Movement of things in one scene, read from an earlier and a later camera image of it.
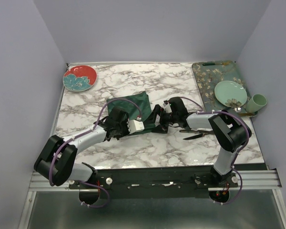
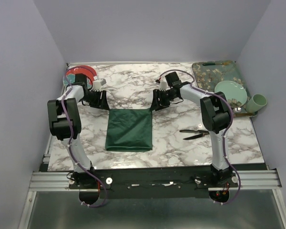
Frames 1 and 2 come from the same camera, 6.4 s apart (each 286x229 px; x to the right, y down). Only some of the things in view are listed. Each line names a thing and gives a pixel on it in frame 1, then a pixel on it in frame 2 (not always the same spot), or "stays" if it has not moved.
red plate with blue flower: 79,78 stays
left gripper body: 122,130 → 93,98
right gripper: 162,128 → 155,105
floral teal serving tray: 208,75 stays
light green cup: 256,103 stays
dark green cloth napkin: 137,105 → 129,130
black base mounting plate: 174,182 stays
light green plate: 230,93 stays
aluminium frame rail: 248,179 stays
